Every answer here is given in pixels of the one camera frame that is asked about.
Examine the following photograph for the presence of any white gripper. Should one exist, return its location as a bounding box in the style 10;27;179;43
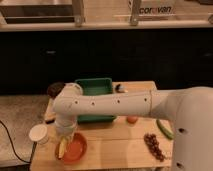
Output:
55;122;77;142

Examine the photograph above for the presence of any yellow banana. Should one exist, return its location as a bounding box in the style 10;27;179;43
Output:
58;137;68;159

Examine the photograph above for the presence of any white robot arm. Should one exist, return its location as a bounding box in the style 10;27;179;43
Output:
53;83;213;171

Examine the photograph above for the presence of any red bowl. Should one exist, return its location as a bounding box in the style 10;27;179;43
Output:
55;133;87;165

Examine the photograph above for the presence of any dark brown bowl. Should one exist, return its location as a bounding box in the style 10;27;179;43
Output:
47;82;65;98

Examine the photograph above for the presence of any white paper cup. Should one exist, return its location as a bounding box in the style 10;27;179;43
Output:
29;124;48;144

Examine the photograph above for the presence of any green plastic tray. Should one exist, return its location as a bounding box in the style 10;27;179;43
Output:
76;78;115;124

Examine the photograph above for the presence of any dark grape bunch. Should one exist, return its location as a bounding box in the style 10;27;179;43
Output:
144;134;165;162

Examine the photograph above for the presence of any green cucumber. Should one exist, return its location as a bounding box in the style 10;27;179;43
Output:
156;119;174;140

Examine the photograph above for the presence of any white box with lettering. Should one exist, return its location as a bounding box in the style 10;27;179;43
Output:
138;0;175;20

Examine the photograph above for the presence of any black cable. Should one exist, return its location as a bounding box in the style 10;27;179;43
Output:
0;120;37;165

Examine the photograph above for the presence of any dish brush with handle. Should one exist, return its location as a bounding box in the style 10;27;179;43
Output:
115;84;127;93

